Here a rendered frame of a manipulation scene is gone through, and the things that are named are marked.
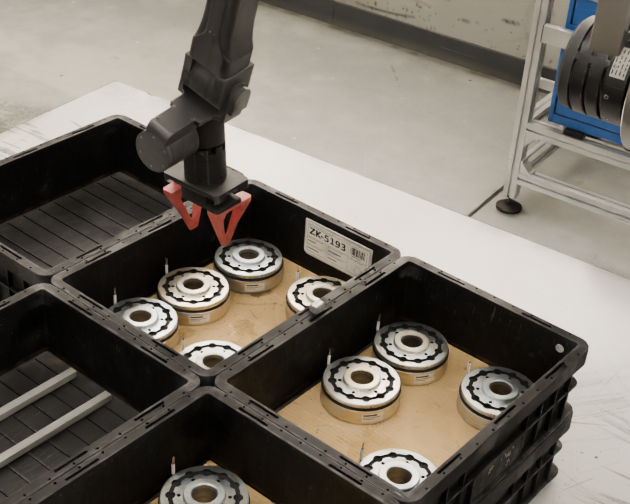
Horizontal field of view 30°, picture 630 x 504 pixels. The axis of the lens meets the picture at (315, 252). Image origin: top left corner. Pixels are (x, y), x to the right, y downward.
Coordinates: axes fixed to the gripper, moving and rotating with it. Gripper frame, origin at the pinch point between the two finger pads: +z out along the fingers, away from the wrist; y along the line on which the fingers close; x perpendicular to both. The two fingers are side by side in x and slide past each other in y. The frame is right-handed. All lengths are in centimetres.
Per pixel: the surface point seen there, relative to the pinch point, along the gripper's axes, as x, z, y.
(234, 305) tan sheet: 1.1, 12.1, 3.2
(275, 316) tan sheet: 3.3, 12.4, 9.1
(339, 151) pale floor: 168, 103, -113
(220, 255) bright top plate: 6.0, 9.2, -4.2
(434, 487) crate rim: -17, 2, 51
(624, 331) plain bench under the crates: 54, 29, 40
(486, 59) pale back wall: 257, 102, -115
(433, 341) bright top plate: 11.3, 10.2, 31.0
